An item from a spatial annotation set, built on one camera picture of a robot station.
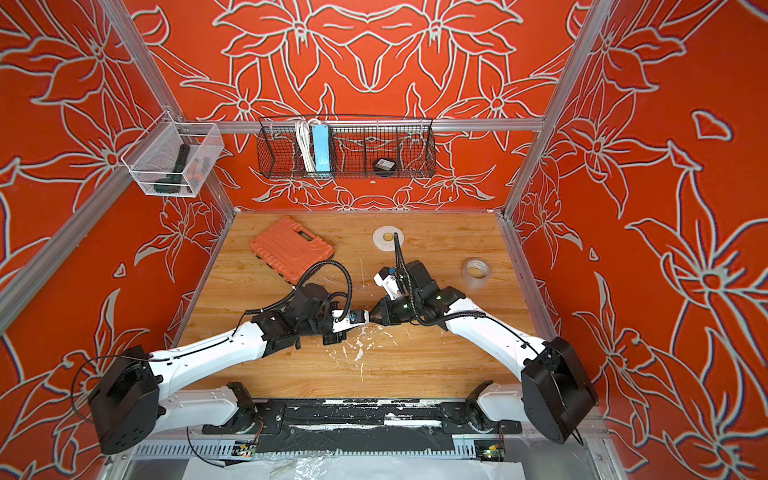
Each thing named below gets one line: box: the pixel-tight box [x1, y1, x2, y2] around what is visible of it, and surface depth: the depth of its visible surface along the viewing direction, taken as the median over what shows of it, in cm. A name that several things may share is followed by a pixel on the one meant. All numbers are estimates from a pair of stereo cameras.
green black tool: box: [154, 144, 190, 194], surface depth 83 cm
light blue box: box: [312, 124, 331, 172], surface depth 91 cm
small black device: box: [373, 158, 397, 171], surface depth 97 cm
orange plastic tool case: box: [250, 216, 335, 285], surface depth 103 cm
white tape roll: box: [372, 225, 404, 252], surface depth 113 cm
